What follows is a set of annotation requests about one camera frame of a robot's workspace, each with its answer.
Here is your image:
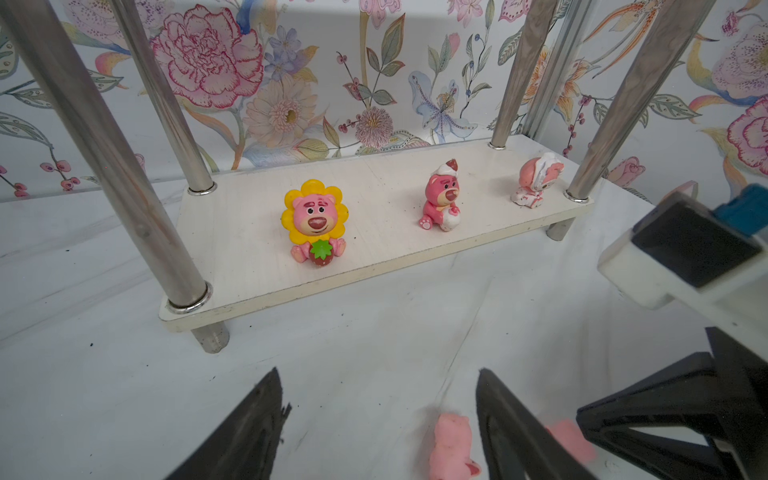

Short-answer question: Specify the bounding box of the dark pink strawberry bear toy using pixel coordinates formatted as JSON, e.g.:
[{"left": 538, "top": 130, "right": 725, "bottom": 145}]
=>
[{"left": 418, "top": 159, "right": 461, "bottom": 232}]

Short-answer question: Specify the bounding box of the white two-tier shelf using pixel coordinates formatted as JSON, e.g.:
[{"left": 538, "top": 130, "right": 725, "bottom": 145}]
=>
[{"left": 0, "top": 0, "right": 718, "bottom": 354}]

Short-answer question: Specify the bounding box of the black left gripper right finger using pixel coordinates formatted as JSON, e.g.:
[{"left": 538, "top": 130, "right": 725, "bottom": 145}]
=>
[{"left": 476, "top": 368, "right": 594, "bottom": 480}]

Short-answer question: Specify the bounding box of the pink bear with yellow flower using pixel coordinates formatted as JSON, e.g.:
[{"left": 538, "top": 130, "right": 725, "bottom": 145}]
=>
[{"left": 281, "top": 179, "right": 349, "bottom": 267}]

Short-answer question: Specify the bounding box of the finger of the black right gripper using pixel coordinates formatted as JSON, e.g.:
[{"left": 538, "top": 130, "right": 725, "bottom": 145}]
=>
[
  {"left": 576, "top": 352, "right": 720, "bottom": 432},
  {"left": 584, "top": 428, "right": 741, "bottom": 480}
]

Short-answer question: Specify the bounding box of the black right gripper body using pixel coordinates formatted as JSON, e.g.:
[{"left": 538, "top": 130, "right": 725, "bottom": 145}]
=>
[{"left": 706, "top": 327, "right": 767, "bottom": 479}]

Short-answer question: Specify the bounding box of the pink white round figurine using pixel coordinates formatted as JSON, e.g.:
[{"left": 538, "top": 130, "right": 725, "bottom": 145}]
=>
[{"left": 511, "top": 152, "right": 565, "bottom": 209}]

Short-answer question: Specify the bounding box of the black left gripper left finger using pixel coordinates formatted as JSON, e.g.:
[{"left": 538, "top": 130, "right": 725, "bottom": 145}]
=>
[{"left": 168, "top": 369, "right": 291, "bottom": 480}]

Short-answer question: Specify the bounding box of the pink pig toy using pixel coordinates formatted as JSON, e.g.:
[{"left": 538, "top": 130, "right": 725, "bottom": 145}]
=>
[
  {"left": 429, "top": 413, "right": 481, "bottom": 480},
  {"left": 546, "top": 420, "right": 597, "bottom": 465}
]

